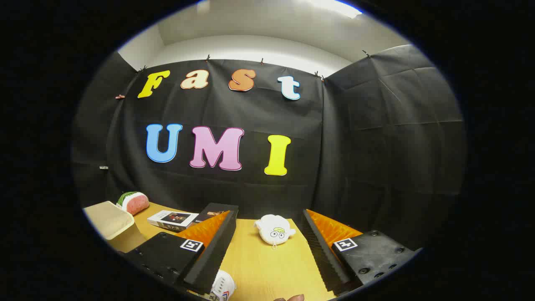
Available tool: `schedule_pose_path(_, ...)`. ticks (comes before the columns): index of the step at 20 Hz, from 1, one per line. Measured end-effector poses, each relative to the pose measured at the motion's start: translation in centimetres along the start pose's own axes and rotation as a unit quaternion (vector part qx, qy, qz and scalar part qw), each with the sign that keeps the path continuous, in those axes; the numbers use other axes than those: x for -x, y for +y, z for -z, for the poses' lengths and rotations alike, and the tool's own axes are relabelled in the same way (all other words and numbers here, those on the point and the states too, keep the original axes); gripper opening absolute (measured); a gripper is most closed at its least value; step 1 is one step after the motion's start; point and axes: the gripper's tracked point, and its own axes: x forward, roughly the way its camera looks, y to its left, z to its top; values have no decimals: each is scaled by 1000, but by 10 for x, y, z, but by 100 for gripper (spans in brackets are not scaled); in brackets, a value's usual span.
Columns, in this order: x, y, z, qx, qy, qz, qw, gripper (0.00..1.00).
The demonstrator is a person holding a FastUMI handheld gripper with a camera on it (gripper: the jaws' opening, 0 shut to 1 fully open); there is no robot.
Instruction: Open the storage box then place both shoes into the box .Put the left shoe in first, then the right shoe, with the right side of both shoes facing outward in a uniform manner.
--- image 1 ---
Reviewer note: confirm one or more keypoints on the cream fabric storage box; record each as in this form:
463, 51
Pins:
110, 221

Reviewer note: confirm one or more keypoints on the white plush toy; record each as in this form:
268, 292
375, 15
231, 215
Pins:
271, 230

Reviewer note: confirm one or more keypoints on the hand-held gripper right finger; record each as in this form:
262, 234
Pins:
324, 259

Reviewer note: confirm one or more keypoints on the watermelon slice plush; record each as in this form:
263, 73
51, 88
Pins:
136, 204

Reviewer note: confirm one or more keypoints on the white canvas shoe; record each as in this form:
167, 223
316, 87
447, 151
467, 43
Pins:
223, 286

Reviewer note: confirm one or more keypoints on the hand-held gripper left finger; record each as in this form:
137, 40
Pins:
213, 259

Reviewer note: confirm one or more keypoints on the black hardcover book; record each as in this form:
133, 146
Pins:
217, 207

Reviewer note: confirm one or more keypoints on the white portrait cover book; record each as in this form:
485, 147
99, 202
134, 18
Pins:
173, 219

